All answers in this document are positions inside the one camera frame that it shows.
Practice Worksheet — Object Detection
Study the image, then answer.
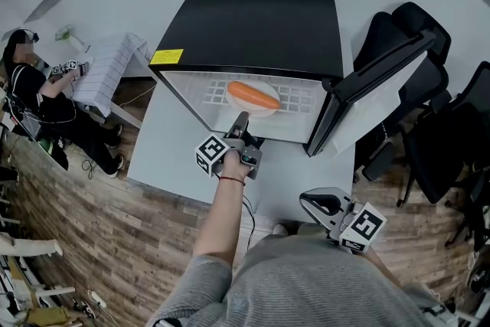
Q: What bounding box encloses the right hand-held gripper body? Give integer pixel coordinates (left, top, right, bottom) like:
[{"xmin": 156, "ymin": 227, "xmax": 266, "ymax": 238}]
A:
[{"xmin": 325, "ymin": 198, "xmax": 388, "ymax": 253}]

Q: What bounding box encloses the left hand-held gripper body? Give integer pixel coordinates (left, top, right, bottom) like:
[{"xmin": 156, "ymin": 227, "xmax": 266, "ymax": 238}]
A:
[{"xmin": 194, "ymin": 122, "xmax": 266, "ymax": 181}]

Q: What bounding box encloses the white round plate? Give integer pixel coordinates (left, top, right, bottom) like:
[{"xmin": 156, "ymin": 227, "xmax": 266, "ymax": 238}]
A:
[{"xmin": 225, "ymin": 81, "xmax": 283, "ymax": 118}]

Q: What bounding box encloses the orange carrot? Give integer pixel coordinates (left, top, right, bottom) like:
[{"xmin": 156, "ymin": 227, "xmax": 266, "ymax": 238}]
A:
[{"xmin": 227, "ymin": 80, "xmax": 282, "ymax": 113}]

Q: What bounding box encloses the black mini fridge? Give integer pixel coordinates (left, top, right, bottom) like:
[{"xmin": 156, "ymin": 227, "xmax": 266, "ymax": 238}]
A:
[{"xmin": 148, "ymin": 0, "xmax": 438, "ymax": 159}]

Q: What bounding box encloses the person's left forearm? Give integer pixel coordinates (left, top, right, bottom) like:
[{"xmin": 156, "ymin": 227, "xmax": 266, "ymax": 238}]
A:
[{"xmin": 191, "ymin": 179, "xmax": 247, "ymax": 270}]

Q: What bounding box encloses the person's right forearm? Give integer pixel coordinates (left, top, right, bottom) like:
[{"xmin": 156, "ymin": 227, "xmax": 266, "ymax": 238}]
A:
[{"xmin": 358, "ymin": 247, "xmax": 403, "ymax": 289}]

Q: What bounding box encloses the person's left hand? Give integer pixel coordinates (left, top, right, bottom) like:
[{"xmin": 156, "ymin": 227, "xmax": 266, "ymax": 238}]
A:
[{"xmin": 222, "ymin": 149, "xmax": 250, "ymax": 180}]

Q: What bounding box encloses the person's grey striped shirt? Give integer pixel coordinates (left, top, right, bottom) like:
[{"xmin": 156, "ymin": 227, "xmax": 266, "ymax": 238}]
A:
[{"xmin": 145, "ymin": 233, "xmax": 460, "ymax": 327}]

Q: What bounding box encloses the black office chair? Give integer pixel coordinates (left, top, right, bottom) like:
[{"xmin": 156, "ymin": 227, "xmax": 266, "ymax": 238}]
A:
[
  {"xmin": 397, "ymin": 60, "xmax": 490, "ymax": 208},
  {"xmin": 351, "ymin": 1, "xmax": 453, "ymax": 183}
]

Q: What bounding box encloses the table with checked cloth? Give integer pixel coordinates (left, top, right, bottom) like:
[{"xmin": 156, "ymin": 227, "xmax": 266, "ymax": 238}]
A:
[{"xmin": 70, "ymin": 32, "xmax": 154, "ymax": 128}]

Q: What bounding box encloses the white power strip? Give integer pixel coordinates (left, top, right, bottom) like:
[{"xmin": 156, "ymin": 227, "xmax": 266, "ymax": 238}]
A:
[{"xmin": 87, "ymin": 289, "xmax": 108, "ymax": 309}]

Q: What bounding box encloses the white vase with green plant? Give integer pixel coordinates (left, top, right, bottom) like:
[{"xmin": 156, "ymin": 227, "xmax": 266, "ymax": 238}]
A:
[{"xmin": 54, "ymin": 24, "xmax": 91, "ymax": 51}]

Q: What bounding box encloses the red string bracelet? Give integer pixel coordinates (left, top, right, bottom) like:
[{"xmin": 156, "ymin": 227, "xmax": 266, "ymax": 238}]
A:
[{"xmin": 218, "ymin": 175, "xmax": 247, "ymax": 188}]

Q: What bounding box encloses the black cable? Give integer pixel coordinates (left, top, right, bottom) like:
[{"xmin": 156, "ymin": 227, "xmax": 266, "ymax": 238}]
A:
[{"xmin": 240, "ymin": 194, "xmax": 256, "ymax": 254}]

